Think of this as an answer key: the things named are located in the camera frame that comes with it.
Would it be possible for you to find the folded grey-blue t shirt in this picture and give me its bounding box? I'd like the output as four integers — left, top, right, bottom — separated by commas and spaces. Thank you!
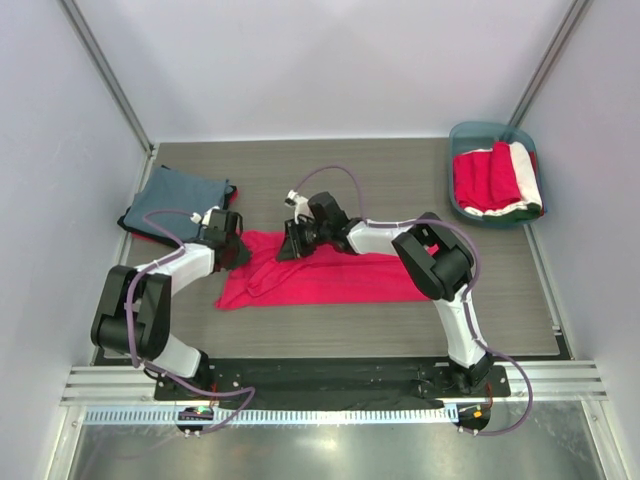
117, 165, 236, 247

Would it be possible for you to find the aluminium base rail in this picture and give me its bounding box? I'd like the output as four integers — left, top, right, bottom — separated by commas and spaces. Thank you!
61, 360, 608, 405

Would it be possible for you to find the green t shirt in basket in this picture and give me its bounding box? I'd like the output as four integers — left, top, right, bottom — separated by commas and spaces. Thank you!
482, 204, 544, 224

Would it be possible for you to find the right aluminium frame post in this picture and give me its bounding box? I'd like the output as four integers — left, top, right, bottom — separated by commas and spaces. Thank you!
508, 0, 593, 127

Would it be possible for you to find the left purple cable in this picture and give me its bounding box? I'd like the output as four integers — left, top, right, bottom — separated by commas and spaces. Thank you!
127, 209, 257, 431

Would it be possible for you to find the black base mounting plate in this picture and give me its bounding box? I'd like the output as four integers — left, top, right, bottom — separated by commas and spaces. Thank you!
153, 355, 511, 412

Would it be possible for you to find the white slotted cable duct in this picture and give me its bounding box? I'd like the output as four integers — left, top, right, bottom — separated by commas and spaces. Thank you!
83, 404, 458, 427

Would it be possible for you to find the blue plastic basket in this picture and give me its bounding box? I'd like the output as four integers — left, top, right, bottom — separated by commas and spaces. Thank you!
448, 121, 545, 228

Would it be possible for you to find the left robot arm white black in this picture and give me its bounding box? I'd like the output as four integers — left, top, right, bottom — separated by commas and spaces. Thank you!
90, 207, 250, 399

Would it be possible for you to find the red t shirt in basket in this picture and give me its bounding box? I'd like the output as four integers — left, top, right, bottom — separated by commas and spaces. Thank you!
453, 142, 521, 216

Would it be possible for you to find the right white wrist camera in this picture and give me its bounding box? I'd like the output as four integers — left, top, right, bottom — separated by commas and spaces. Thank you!
284, 190, 313, 224

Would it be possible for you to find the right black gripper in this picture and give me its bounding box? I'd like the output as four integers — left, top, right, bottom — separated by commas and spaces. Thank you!
277, 217, 331, 262

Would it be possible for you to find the left aluminium frame post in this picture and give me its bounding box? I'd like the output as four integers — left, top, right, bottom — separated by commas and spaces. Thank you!
58, 0, 154, 156

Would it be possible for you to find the pink-red t shirt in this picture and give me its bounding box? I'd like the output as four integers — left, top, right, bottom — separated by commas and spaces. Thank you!
215, 230, 426, 311

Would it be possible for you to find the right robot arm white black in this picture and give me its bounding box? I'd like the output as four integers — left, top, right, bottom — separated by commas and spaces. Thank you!
276, 190, 493, 396

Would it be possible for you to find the white t shirt in basket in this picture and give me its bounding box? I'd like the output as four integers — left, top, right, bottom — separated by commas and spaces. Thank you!
454, 142, 543, 221

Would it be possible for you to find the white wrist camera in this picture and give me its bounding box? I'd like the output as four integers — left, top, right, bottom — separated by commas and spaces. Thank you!
190, 208, 221, 227
284, 190, 313, 224

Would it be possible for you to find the aluminium frame post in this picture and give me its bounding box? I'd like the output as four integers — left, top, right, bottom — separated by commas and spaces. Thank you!
508, 0, 593, 127
58, 0, 154, 156

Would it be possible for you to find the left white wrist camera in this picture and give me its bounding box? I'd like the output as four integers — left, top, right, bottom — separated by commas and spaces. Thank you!
190, 208, 221, 227

